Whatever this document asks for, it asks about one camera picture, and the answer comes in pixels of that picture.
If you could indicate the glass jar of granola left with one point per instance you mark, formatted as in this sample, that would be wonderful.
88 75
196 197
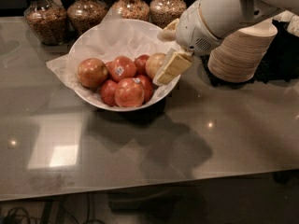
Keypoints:
48 21

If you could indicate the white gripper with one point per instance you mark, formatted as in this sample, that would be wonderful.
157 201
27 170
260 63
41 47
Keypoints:
193 32

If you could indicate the black mat under bowls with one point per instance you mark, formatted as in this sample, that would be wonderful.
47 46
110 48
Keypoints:
279 62

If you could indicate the red apple front with sticker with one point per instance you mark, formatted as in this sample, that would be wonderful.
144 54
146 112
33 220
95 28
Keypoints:
129 93

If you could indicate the red apple far left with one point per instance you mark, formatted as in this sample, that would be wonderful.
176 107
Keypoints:
91 73

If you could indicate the small red apple front left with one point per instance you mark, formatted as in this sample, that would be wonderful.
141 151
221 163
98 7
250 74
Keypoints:
107 92

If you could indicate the red apple with sticker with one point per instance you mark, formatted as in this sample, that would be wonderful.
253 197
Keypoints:
122 67
129 93

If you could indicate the red apple with sticker centre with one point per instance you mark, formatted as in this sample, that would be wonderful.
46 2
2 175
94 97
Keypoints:
122 67

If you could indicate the glass jar of cereal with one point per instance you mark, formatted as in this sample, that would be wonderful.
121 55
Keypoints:
132 9
85 14

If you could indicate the red apple front right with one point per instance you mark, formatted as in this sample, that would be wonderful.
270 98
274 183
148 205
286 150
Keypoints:
148 87

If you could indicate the white paper bowl liner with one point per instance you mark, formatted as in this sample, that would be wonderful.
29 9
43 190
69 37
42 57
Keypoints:
114 36

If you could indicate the yellowish red apple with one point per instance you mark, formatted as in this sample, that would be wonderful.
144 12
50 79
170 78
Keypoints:
153 63

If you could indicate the white ceramic bowl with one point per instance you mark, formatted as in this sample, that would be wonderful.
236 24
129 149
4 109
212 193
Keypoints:
159 92

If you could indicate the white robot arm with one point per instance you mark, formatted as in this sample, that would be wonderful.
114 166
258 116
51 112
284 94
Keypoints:
224 17

